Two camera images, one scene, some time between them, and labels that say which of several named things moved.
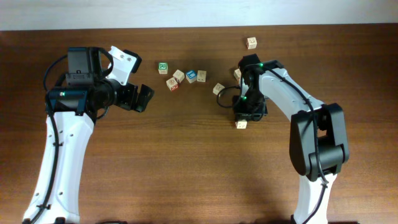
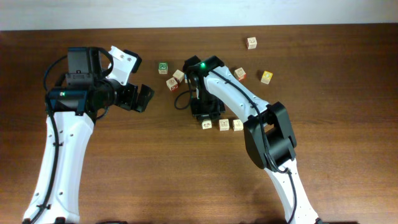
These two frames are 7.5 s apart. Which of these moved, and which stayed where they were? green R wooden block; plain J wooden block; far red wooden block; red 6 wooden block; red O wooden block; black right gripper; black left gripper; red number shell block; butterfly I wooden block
Moved: butterfly I wooden block; plain J wooden block; black right gripper
Stayed: black left gripper; red O wooden block; red 6 wooden block; green R wooden block; red number shell block; far red wooden block
